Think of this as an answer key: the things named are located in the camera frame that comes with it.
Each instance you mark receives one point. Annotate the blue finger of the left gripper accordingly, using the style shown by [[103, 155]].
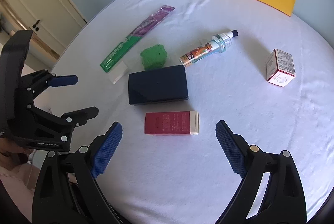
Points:
[[61, 81], [80, 117]]

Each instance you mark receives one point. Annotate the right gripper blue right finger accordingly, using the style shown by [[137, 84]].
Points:
[[283, 201]]

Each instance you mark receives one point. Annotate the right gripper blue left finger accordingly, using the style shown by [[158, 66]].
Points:
[[67, 190]]

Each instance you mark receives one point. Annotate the small clear plastic box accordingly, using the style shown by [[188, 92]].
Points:
[[118, 72]]

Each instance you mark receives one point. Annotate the green sponge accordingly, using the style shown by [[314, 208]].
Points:
[[153, 57]]

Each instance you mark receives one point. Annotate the dark blue case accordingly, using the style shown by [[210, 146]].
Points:
[[161, 85]]

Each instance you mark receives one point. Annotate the dark red carton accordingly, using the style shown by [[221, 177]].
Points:
[[172, 123]]

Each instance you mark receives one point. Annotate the small red white box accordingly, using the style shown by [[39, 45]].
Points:
[[280, 68]]

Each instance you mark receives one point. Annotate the colourful cartoon toothpaste tube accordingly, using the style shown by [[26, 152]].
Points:
[[218, 44]]

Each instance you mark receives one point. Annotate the person's left hand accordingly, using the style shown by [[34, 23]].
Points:
[[10, 152]]

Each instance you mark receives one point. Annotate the purple green toothbrush package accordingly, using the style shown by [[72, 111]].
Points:
[[135, 36]]

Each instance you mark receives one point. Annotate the cream room door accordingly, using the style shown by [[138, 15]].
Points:
[[55, 22]]

